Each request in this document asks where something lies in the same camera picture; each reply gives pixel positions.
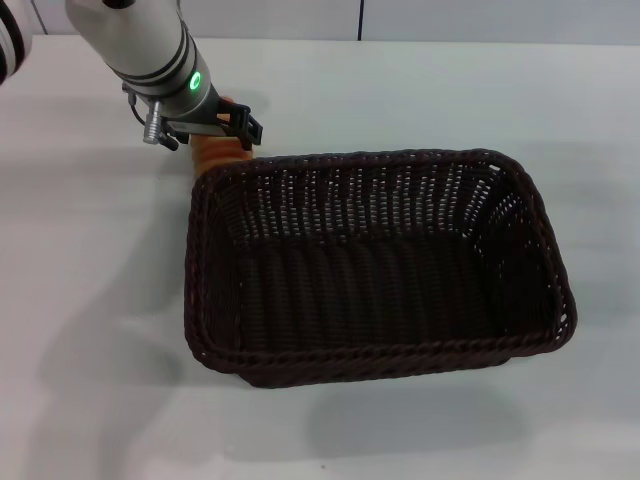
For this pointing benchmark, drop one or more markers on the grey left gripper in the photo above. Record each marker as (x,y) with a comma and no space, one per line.
(195,122)

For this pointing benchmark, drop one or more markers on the orange and cream striped bread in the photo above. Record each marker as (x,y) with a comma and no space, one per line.
(215,152)

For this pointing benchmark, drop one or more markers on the dark brown woven basket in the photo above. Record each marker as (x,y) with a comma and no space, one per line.
(380,270)

